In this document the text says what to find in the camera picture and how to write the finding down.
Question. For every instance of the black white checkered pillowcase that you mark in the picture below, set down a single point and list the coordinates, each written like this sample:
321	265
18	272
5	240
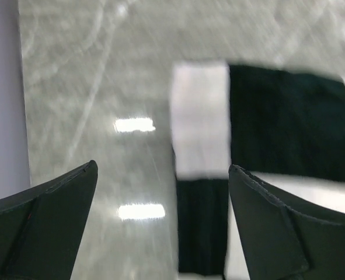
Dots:
286	128

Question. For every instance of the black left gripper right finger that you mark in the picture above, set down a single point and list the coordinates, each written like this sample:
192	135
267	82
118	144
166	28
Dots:
284	236

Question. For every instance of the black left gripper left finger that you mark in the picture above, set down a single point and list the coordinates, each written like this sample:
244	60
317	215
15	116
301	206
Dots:
41	228

